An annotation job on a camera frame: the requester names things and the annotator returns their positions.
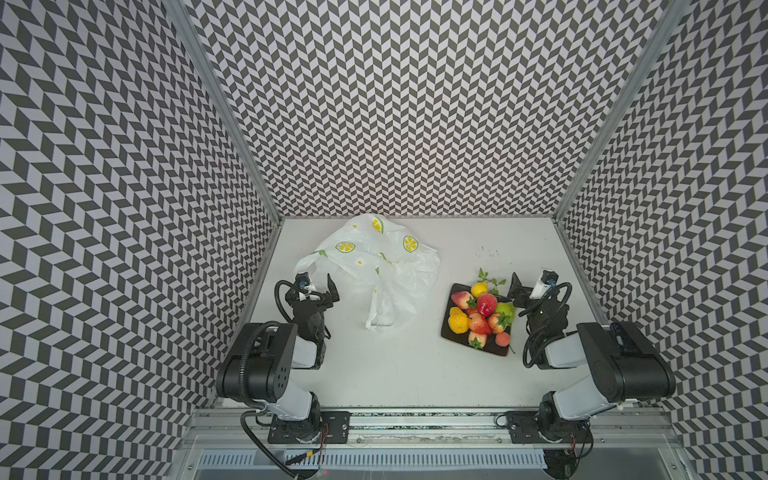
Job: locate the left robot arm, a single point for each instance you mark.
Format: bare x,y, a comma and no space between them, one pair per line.
256,372

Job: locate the red orange fake fruit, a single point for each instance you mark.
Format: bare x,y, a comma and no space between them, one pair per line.
464,300

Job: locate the red fake apple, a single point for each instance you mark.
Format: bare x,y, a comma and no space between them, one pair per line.
486,304

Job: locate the red fake strawberry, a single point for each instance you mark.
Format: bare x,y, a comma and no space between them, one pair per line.
496,327
477,340
478,323

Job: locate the pink fake peach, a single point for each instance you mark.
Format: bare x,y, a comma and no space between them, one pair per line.
502,339

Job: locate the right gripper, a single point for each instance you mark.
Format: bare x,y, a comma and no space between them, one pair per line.
527,297

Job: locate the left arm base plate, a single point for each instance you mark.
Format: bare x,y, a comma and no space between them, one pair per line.
331,426

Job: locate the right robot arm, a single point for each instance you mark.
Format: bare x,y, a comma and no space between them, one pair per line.
623,364

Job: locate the yellow fake pear with leaves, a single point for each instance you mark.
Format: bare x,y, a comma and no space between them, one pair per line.
487,284

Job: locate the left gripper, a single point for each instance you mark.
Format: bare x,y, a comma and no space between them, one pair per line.
327,299

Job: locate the white plastic bag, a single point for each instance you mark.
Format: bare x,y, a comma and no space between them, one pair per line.
386,257

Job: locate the black square tray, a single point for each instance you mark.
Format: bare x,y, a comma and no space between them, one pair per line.
447,334

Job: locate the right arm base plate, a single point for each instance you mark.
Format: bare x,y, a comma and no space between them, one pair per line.
529,427

